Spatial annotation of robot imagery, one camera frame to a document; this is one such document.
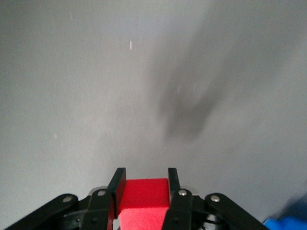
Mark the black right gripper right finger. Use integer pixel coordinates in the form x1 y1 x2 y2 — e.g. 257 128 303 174
163 167 269 230

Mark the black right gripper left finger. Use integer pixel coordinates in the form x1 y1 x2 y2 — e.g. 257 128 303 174
4 167 127 230

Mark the small red cube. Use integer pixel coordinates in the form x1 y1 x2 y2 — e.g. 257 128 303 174
117 178 171 230

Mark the blue plastic storage bin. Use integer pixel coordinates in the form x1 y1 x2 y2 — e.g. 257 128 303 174
262 197 307 230

